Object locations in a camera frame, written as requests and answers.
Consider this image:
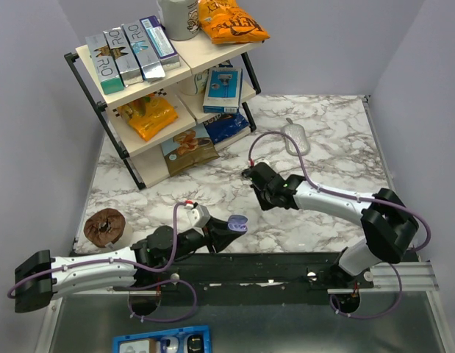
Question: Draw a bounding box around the dark blue snack bag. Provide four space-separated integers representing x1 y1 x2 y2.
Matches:
203 113 248 144

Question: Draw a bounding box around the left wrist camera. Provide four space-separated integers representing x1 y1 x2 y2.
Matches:
187 204 211 228

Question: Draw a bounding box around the orange snack bag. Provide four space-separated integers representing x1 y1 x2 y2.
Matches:
117 93 179 142

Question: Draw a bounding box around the brown crumpled wrapper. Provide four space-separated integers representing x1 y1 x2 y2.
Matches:
83 208 126 248

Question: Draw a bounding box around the brown cookie bag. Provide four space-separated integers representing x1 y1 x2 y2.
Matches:
161 124 219 177

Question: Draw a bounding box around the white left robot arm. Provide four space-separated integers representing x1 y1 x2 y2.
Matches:
7 215 248 313

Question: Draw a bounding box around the purple white box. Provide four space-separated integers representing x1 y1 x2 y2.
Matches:
140 15 181 71

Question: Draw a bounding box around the black frame wooden shelf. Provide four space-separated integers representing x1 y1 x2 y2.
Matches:
65 33 261 190

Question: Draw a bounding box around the white cup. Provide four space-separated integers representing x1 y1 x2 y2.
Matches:
177 70 209 96

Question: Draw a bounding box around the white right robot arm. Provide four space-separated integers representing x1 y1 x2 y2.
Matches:
242 163 419 288

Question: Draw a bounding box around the black earbud charging case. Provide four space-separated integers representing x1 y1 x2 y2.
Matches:
241 168 251 179

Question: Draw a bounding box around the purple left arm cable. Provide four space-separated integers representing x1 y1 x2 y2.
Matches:
7 200 198 323

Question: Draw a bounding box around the blue plastic tray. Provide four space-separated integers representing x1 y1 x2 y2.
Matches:
112 326 212 353

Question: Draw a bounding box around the orange chips bag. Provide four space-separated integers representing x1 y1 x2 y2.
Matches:
198 0 270 44

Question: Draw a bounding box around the teal RO box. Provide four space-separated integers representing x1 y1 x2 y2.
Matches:
85 33 124 95

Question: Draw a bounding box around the blue silver RO box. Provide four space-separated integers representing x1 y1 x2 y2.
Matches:
123 21 165 82

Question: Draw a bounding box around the grey printed mug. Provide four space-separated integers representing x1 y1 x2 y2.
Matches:
157 0 200 41

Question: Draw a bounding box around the blue razor box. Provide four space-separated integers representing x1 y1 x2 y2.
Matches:
203 67 243 114

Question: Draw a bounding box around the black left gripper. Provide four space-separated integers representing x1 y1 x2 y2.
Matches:
164 216 241 263

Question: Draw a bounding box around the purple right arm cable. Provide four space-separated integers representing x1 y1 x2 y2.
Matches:
247 131 432 320

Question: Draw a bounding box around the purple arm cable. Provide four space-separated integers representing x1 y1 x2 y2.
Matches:
247 131 432 320
7 200 198 323

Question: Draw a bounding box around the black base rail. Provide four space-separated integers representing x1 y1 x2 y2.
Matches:
134 252 373 306

